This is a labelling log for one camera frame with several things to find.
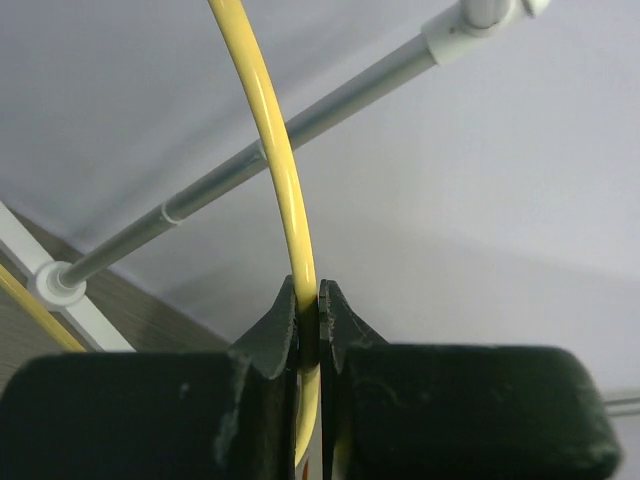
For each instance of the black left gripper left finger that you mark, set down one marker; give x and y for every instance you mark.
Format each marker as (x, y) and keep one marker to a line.
(199, 415)

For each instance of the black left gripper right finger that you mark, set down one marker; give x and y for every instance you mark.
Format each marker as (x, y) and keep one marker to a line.
(445, 411)

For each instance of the yellow hanger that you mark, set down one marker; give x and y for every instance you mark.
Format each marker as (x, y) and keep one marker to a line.
(277, 151)

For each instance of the white clothes rack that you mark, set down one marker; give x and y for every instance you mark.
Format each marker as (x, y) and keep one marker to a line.
(526, 148)

